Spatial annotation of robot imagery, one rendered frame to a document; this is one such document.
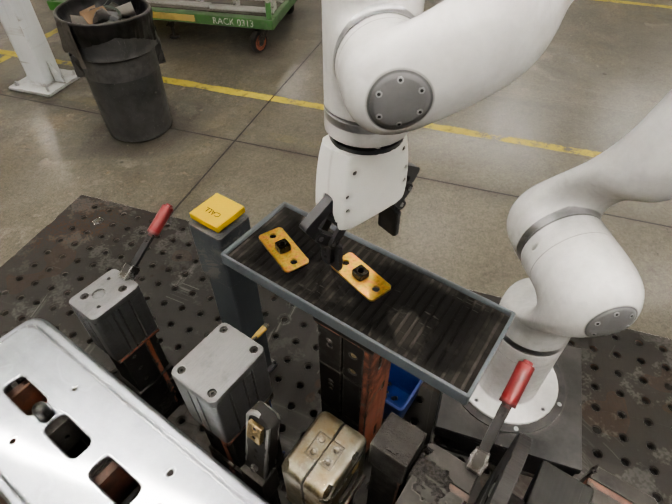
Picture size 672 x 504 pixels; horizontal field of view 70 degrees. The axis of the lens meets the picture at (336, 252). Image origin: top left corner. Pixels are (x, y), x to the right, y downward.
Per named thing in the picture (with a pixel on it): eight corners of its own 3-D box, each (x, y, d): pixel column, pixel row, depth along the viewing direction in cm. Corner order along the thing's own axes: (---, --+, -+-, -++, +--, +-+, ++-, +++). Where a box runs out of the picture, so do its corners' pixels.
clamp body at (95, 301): (126, 409, 99) (53, 300, 74) (169, 370, 106) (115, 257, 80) (157, 436, 96) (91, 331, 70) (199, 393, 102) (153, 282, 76)
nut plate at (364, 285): (329, 265, 65) (329, 259, 64) (350, 252, 67) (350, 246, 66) (371, 303, 61) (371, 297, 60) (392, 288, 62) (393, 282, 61)
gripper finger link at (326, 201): (354, 171, 51) (355, 209, 55) (296, 204, 48) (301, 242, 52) (361, 176, 51) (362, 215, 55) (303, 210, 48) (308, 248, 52)
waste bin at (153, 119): (80, 142, 293) (25, 18, 241) (133, 101, 329) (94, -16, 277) (150, 158, 282) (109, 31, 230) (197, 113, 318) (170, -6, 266)
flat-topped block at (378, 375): (319, 436, 95) (310, 292, 63) (342, 405, 100) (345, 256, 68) (361, 466, 91) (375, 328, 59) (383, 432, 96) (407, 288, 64)
